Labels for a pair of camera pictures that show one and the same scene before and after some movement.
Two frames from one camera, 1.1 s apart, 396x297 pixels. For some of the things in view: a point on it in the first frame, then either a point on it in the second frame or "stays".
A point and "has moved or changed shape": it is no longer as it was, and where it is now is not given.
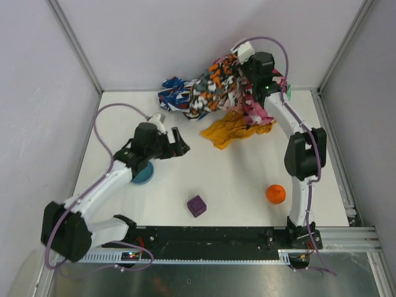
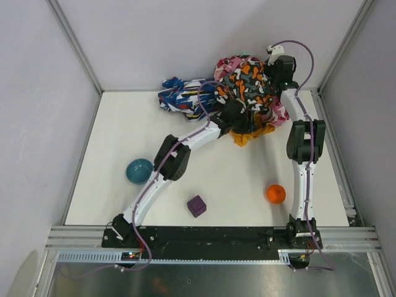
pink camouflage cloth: x=240 y=98 to x=275 y=114
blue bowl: x=145 y=175 stays
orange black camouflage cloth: x=207 y=91 has moved or changed shape
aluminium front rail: x=354 y=239 stays
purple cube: x=197 y=206 stays
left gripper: x=169 y=147 to x=236 y=112
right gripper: x=246 y=72 to x=271 y=72
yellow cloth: x=232 y=126 has moved or changed shape
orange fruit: x=276 y=193 stays
